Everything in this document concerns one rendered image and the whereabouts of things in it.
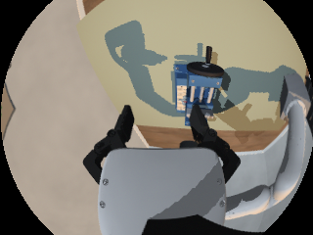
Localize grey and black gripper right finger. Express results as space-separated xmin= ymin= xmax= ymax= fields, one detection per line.
xmin=189 ymin=105 xmax=241 ymax=184

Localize blue bench vise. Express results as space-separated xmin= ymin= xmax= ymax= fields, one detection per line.
xmin=174 ymin=46 xmax=224 ymax=126

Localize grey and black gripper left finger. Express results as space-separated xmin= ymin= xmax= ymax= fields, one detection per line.
xmin=83 ymin=105 xmax=134 ymax=185

